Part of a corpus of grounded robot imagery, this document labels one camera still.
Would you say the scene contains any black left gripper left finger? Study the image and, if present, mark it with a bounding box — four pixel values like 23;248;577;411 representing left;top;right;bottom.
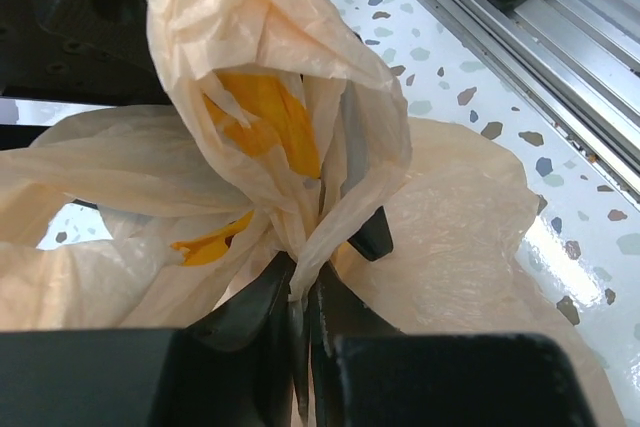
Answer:
1;253;294;426

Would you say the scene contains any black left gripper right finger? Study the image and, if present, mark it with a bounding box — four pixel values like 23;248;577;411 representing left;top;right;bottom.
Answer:
309;264;596;426

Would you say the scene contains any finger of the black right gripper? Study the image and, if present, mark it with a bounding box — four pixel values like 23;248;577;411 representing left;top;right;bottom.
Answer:
348;207;394;261

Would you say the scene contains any banana print plastic bag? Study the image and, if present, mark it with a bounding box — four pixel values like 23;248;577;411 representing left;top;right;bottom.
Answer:
1;0;624;426

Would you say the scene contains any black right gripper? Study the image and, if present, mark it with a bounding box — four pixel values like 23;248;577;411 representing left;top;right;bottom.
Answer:
0;0;171;151

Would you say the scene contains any aluminium table frame rail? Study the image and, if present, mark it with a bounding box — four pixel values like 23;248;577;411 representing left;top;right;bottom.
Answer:
418;0;639;195

